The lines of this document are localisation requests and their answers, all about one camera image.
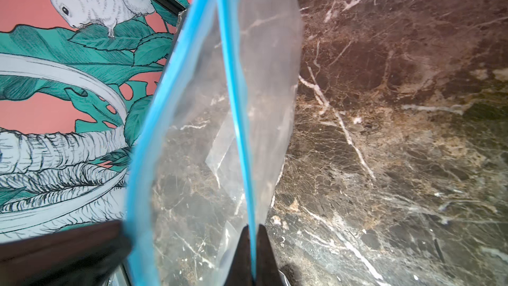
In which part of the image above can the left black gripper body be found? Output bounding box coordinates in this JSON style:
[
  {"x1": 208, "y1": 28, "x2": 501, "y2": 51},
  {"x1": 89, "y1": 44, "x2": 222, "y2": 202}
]
[{"x1": 1, "y1": 220, "x2": 132, "y2": 285}]

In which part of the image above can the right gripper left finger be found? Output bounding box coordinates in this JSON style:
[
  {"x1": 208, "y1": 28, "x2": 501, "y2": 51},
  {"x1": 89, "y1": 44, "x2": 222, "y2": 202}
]
[{"x1": 224, "y1": 226, "x2": 254, "y2": 286}]

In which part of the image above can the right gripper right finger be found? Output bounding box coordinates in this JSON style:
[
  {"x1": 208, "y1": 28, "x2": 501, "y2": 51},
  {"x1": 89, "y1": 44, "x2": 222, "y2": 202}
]
[{"x1": 254, "y1": 225, "x2": 284, "y2": 286}]

